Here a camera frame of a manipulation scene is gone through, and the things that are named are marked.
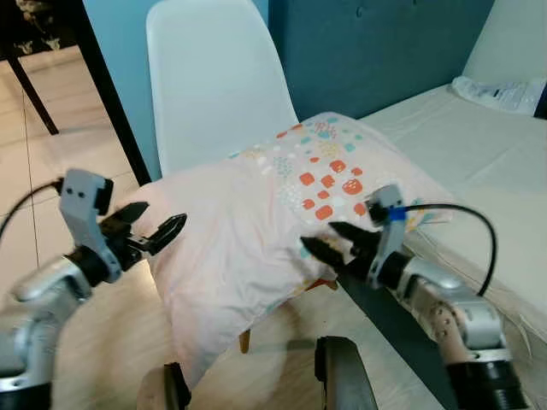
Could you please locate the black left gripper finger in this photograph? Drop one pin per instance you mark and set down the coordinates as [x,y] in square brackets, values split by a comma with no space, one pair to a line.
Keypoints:
[165,232]
[135,212]

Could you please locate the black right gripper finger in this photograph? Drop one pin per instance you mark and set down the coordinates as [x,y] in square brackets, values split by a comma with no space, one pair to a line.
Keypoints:
[350,234]
[326,254]

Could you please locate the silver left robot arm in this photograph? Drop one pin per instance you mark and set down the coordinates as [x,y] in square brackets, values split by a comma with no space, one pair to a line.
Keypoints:
[34,295]

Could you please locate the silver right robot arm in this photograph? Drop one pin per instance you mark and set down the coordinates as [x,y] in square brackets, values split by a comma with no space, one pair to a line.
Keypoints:
[461,316]

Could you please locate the white plastic chair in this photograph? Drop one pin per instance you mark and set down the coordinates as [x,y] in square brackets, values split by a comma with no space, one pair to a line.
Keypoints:
[214,85]

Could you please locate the robot right leg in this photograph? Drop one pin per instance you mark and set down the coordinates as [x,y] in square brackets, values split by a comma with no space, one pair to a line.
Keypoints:
[346,376]

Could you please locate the robot leg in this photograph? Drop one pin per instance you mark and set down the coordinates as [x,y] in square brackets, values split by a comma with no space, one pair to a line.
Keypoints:
[162,389]
[346,376]

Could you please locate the cream bed mattress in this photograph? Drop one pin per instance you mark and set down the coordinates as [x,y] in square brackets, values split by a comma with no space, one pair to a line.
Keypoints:
[479,154]

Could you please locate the robot left leg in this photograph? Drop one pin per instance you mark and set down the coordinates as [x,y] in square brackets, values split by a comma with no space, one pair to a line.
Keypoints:
[162,389]

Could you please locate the dark blue padded headboard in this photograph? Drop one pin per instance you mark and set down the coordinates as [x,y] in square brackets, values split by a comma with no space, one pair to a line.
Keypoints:
[376,51]

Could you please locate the clear plastic bag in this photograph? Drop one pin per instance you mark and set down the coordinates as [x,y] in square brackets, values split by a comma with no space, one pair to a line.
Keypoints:
[500,92]

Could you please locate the black table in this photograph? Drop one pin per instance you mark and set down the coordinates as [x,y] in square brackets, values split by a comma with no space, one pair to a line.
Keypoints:
[26,43]

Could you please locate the white cushion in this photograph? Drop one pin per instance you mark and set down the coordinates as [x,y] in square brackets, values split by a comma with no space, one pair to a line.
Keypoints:
[513,43]

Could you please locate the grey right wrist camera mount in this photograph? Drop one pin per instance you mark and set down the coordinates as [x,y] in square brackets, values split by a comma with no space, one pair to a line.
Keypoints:
[391,239]

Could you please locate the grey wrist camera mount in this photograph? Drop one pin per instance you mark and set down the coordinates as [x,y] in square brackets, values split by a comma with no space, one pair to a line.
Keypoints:
[79,209]
[391,239]

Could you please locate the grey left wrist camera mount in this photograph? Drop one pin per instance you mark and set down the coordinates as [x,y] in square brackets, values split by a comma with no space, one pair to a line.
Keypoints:
[79,209]

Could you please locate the black wooden post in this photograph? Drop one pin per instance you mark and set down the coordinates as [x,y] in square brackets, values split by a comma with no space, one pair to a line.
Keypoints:
[107,85]

